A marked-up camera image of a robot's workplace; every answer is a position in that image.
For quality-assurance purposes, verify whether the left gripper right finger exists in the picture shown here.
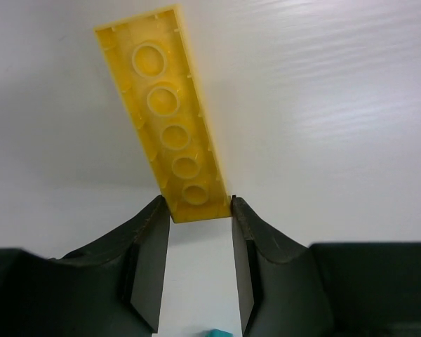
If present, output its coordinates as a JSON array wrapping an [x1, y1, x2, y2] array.
[[232, 197, 421, 336]]

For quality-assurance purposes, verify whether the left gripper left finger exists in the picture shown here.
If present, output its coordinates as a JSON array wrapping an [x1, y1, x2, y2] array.
[[0, 197, 170, 336]]

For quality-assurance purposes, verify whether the long yellow lego brick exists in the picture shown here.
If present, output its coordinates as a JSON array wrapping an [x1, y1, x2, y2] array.
[[94, 5, 231, 223]]

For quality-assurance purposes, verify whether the teal lego brick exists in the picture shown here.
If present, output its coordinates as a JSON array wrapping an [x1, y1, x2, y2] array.
[[199, 329, 234, 337]]

